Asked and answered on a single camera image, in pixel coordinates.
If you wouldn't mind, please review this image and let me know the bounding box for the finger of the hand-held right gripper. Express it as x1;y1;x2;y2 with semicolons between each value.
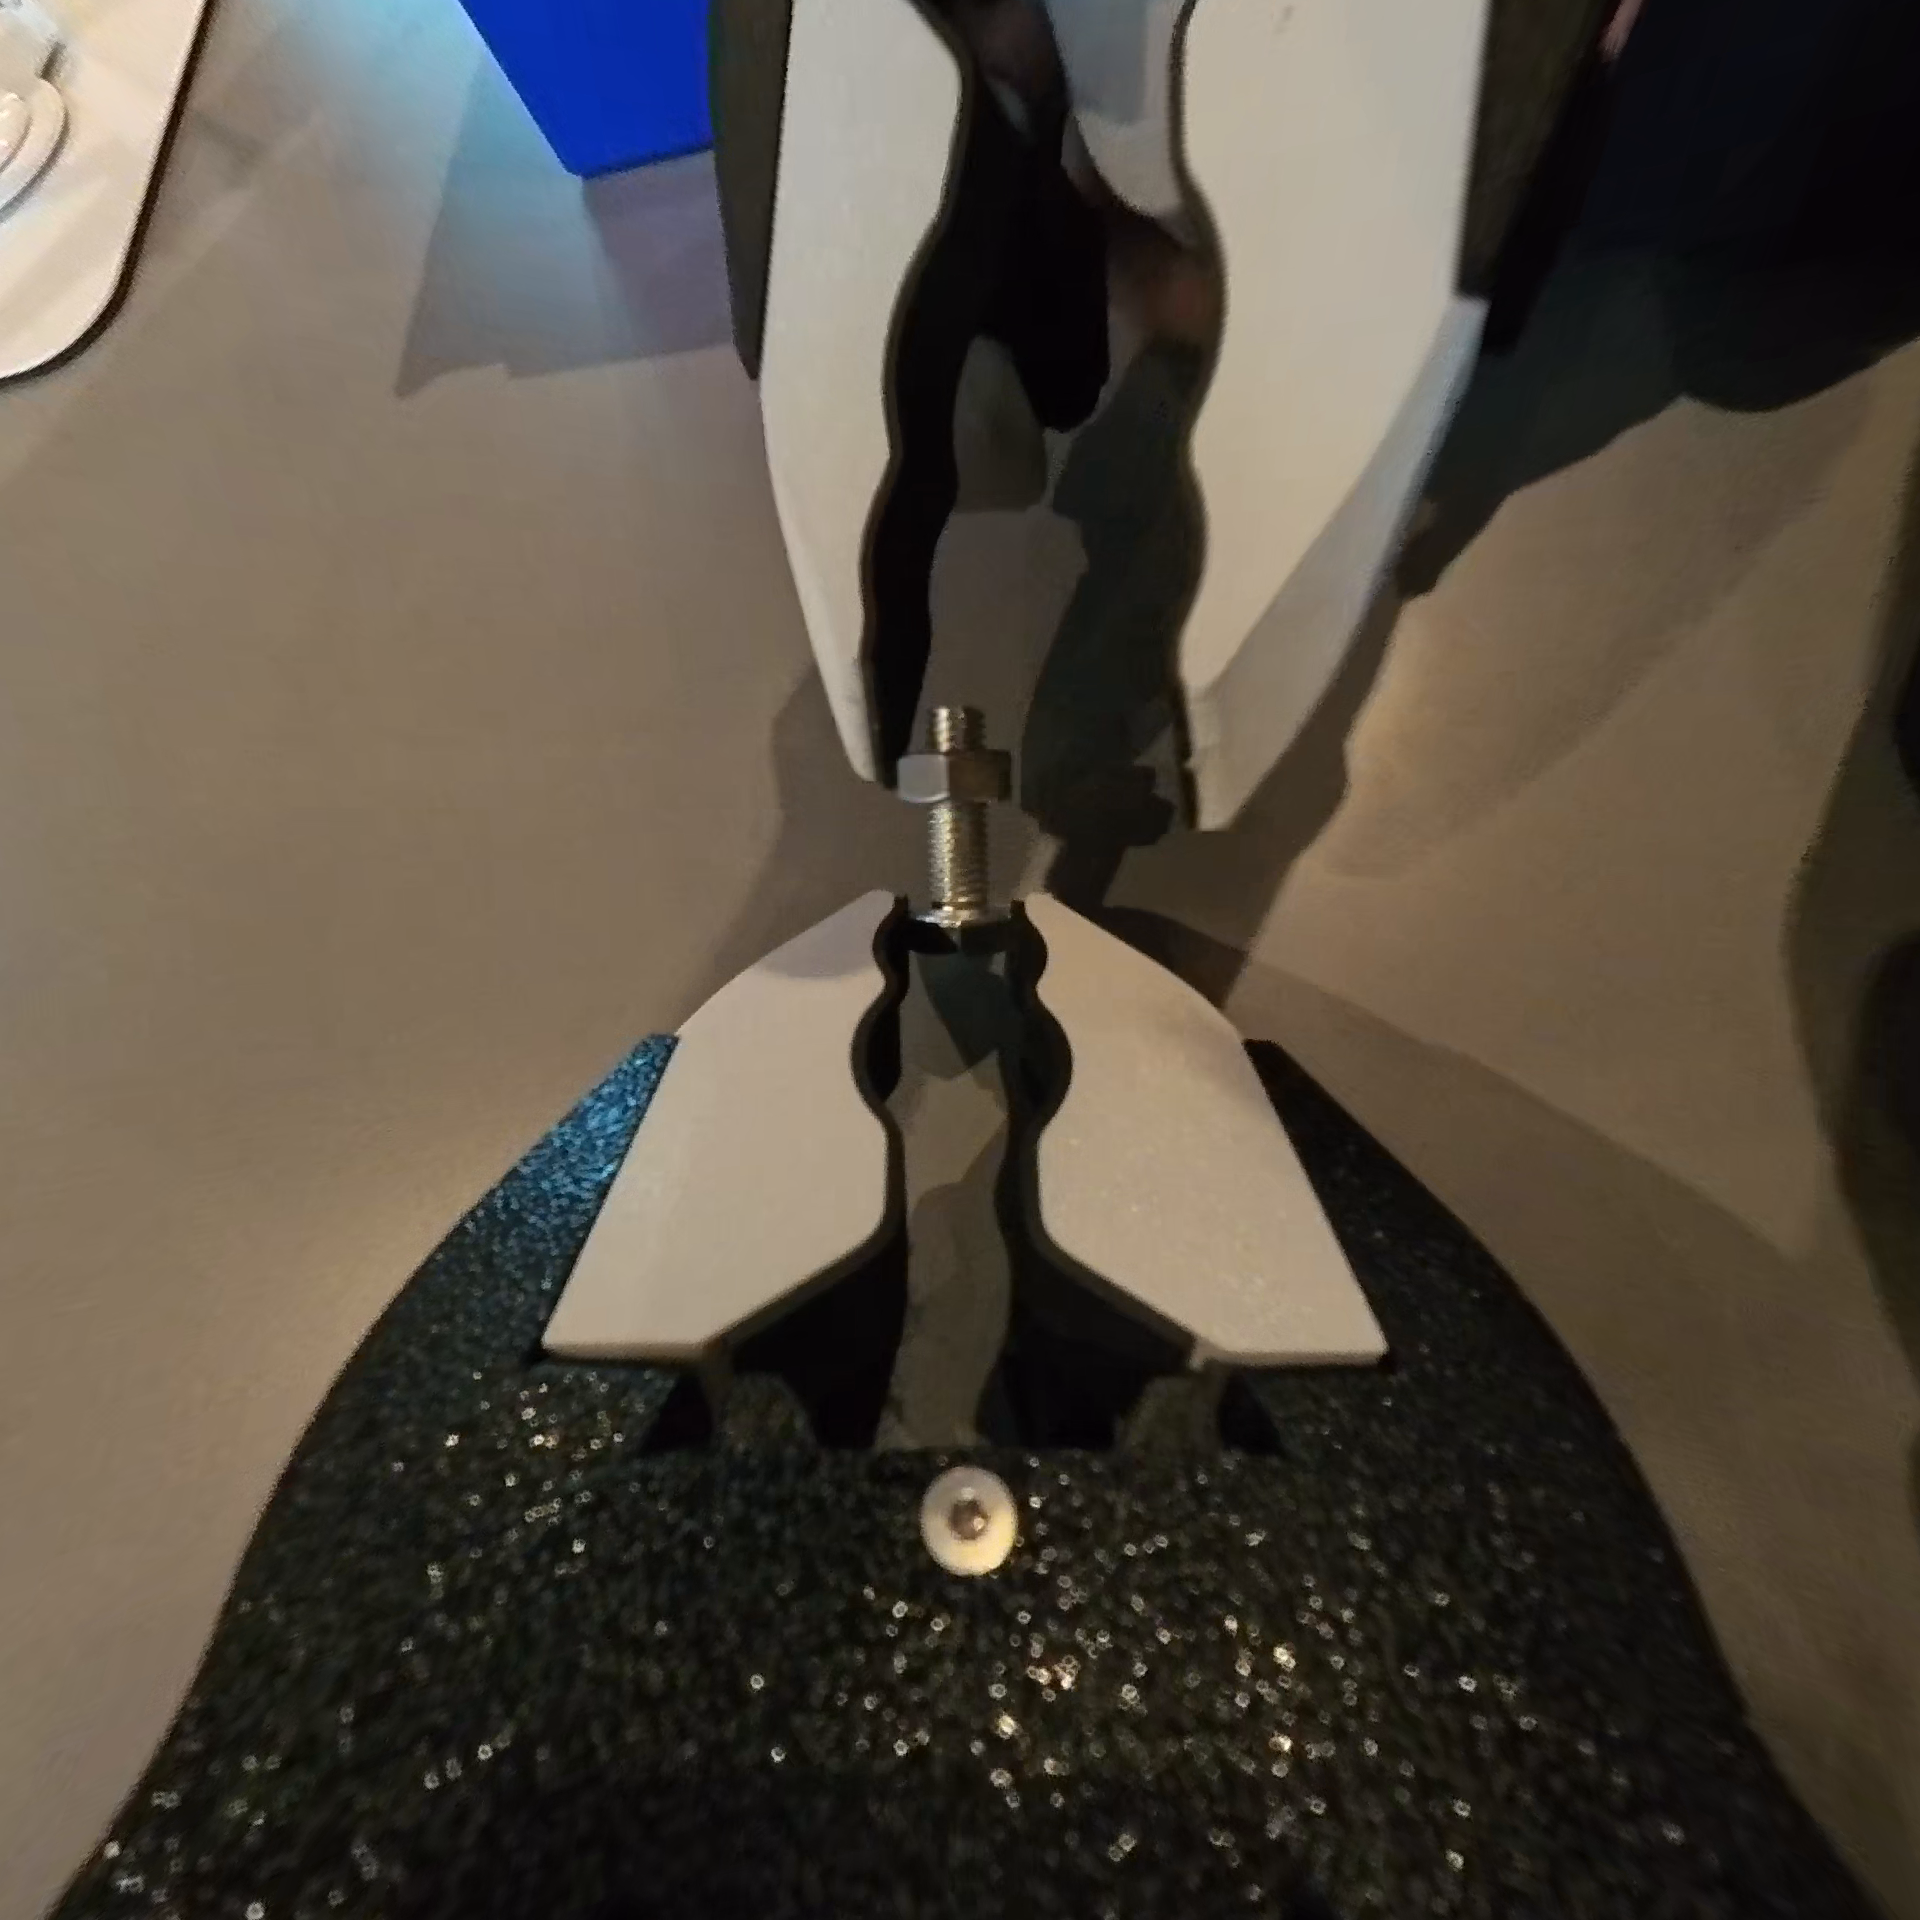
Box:
1147;0;1491;835
754;0;1039;785

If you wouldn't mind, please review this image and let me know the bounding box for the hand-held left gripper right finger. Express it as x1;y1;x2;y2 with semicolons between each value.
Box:
1008;897;1388;1372

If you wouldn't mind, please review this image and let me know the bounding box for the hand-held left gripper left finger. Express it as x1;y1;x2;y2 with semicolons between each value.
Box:
544;889;915;1372

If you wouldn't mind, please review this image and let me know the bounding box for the blue plastic bin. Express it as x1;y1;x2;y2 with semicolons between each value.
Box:
458;0;719;182

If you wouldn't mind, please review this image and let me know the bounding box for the steel hex bolt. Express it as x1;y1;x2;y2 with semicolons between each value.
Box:
895;705;1027;953

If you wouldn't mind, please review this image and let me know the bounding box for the person's right forearm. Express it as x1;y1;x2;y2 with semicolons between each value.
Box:
1487;0;1920;415

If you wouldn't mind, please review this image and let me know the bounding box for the white sign stand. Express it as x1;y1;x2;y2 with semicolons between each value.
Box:
0;0;212;377

